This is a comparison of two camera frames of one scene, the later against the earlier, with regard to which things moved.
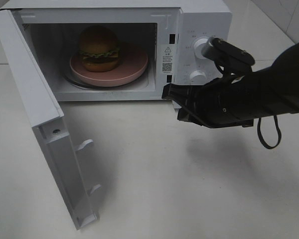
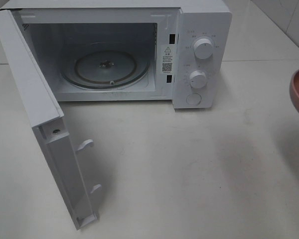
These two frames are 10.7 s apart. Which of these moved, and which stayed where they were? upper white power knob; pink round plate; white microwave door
Moved: pink round plate
Stayed: upper white power knob; white microwave door
